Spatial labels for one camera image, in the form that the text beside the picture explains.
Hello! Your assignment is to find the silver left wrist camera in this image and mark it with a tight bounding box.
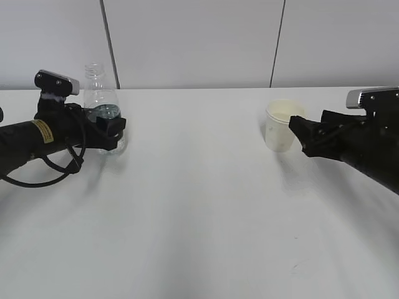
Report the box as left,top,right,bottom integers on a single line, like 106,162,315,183
34,69,80,102

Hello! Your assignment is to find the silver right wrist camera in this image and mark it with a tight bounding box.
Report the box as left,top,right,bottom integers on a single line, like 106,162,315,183
345,86,398,113

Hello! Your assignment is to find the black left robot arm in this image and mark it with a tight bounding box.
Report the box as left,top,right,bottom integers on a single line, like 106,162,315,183
1,100,127,187

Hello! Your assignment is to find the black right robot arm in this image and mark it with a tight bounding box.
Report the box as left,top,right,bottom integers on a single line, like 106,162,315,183
289,110,398,194

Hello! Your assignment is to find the clear green-label water bottle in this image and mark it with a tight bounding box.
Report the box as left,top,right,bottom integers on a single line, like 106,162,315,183
84,62,126,156

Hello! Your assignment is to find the white paper cup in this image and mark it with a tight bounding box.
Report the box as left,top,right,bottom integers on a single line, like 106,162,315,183
264,99,305,153

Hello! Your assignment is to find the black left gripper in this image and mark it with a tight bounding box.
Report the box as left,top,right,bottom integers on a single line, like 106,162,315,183
37,99,127,151

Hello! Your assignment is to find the black left camera cable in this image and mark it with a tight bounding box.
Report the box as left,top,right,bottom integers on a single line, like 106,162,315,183
0,107,88,188

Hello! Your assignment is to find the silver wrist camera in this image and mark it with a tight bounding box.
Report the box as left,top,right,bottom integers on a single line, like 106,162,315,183
345,86,398,113
34,69,80,102

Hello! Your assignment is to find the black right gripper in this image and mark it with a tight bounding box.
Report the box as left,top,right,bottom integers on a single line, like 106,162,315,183
289,110,398,165

